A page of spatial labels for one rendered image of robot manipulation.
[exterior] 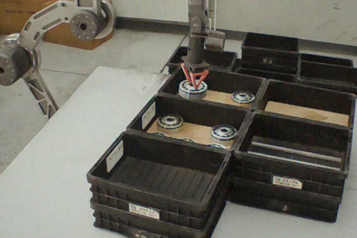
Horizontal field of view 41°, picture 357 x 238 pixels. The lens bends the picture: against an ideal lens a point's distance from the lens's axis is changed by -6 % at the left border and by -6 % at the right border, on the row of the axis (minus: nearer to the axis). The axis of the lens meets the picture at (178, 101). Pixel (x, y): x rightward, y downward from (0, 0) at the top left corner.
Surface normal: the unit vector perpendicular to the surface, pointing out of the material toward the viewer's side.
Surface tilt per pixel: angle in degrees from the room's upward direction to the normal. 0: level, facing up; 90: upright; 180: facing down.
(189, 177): 0
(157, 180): 0
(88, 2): 90
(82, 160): 0
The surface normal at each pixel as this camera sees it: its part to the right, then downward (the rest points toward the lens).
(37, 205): 0.01, -0.88
